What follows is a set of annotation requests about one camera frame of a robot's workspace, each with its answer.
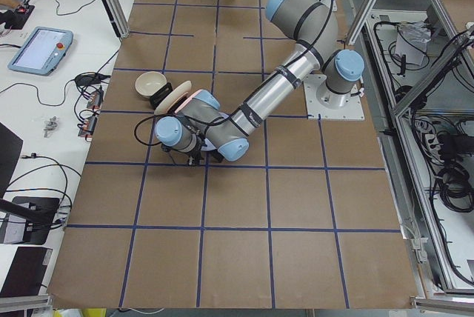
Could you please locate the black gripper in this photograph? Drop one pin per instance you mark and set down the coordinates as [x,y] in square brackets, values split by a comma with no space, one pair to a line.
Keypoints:
[194,159]

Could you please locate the blue plate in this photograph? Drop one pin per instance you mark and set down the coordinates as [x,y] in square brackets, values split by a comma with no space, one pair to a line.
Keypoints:
[217,135]

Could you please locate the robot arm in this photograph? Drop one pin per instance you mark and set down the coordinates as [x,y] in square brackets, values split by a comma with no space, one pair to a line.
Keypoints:
[198,119]

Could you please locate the cream plate in rack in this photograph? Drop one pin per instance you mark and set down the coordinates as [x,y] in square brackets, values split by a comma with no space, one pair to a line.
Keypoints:
[173,98]

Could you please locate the pink plate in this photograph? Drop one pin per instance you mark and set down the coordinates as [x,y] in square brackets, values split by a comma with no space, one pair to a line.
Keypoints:
[185,102]

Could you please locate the black dish rack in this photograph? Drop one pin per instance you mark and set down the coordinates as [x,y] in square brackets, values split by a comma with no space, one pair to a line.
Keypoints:
[161,95]

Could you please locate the cream bowl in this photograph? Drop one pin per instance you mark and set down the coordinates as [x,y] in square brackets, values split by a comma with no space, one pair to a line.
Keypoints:
[149,83]

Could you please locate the left teach pendant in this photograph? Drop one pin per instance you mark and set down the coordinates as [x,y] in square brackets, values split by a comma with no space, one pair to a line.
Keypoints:
[42,51]

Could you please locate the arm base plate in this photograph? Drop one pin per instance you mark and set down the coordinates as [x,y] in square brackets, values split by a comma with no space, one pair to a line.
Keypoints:
[322,104]

